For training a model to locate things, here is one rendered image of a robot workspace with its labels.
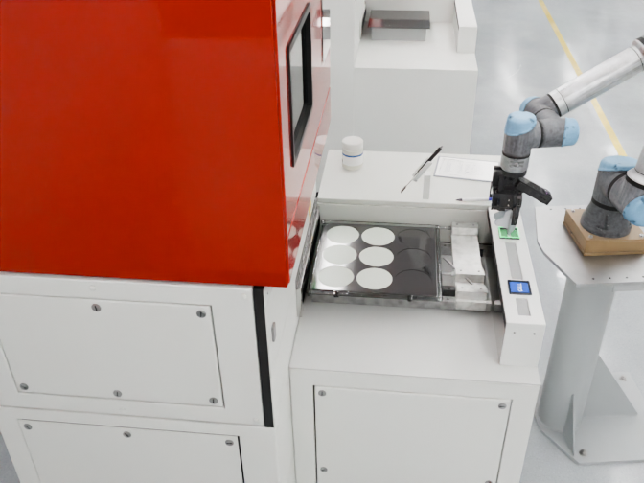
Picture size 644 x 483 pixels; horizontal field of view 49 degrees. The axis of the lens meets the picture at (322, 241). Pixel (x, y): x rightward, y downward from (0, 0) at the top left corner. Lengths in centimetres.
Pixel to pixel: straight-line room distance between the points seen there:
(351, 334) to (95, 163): 87
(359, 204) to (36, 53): 121
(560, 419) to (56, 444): 176
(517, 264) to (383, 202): 48
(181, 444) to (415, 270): 79
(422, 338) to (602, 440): 115
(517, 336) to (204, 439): 80
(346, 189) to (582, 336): 94
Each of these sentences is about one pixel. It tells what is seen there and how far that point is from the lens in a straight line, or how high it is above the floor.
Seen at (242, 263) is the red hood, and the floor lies 128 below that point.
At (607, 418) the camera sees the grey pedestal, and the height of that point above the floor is 1.
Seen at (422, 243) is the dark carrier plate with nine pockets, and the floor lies 90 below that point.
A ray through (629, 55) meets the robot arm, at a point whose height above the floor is 143.
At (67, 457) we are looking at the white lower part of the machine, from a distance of 197.
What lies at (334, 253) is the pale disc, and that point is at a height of 90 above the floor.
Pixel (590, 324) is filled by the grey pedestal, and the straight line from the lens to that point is 253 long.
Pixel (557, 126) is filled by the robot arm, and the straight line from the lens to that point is 197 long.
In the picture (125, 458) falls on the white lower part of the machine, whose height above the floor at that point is 67.
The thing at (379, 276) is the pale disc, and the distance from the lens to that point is 199.
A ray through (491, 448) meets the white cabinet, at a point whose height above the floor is 57.
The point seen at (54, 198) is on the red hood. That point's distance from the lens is 145.
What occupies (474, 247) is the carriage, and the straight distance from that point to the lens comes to 218.
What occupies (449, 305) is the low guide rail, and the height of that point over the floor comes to 84.
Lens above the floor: 208
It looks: 34 degrees down
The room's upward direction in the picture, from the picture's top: 1 degrees counter-clockwise
